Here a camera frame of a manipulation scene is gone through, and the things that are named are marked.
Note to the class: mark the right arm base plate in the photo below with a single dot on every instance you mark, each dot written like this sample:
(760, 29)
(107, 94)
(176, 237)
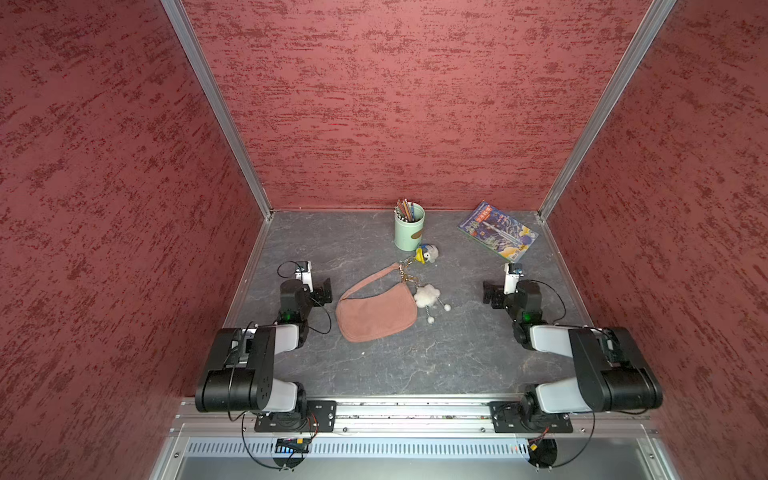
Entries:
(522, 417)

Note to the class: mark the white fluffy sheep charm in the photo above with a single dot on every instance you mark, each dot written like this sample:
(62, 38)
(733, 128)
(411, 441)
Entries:
(428, 297)

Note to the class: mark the gold chain keyring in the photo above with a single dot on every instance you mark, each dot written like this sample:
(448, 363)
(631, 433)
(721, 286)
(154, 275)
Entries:
(406, 276)

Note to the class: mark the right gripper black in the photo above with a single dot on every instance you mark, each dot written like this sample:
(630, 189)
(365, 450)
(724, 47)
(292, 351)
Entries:
(495, 294)

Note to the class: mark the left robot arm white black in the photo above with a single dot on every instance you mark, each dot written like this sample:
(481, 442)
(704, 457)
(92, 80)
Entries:
(238, 375)

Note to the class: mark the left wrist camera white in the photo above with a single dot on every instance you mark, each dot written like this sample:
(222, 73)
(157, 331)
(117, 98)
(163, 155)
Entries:
(303, 272)

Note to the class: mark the coloured pencils bundle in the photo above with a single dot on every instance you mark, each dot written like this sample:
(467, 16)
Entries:
(404, 211)

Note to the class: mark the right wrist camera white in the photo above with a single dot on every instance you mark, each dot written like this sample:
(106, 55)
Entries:
(513, 274)

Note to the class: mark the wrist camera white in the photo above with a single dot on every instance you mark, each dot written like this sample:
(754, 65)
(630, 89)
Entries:
(303, 272)
(513, 274)

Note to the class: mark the mint green pencil cup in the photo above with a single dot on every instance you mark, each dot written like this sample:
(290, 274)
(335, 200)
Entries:
(408, 236)

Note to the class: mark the left corner aluminium post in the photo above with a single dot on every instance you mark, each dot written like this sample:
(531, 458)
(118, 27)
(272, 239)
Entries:
(184, 31)

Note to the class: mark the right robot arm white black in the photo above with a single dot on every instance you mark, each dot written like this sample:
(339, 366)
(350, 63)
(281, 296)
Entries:
(610, 372)

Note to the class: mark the corner aluminium post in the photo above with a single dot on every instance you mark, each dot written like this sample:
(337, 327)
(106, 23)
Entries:
(184, 31)
(647, 31)

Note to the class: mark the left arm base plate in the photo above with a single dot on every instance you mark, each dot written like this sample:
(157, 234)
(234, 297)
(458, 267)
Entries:
(310, 417)

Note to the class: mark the colourful comic book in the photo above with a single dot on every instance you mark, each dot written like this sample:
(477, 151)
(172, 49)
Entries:
(499, 232)

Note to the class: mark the aluminium front rail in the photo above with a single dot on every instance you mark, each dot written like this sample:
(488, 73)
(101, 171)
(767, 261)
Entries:
(416, 416)

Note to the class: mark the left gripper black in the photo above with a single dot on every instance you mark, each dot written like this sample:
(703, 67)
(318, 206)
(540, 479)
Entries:
(320, 291)

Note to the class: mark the right corner aluminium post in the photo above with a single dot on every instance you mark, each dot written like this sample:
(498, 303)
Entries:
(647, 31)

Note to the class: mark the yellow blue plush charm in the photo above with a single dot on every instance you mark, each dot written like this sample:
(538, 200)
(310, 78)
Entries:
(426, 254)

